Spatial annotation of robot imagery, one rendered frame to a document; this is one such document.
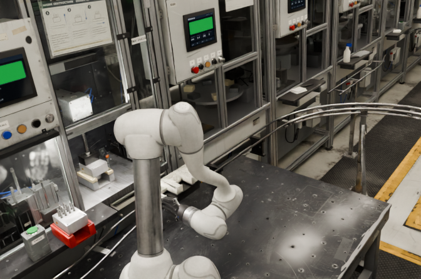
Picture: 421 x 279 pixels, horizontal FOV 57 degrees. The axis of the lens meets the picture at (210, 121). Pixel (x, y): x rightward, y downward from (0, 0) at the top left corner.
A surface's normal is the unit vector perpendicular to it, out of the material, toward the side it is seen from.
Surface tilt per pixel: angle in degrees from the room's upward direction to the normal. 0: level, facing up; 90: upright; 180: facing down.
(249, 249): 0
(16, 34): 90
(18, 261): 0
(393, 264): 0
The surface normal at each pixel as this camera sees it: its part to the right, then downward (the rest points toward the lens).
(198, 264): 0.01, -0.91
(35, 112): 0.75, 0.21
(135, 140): -0.23, 0.21
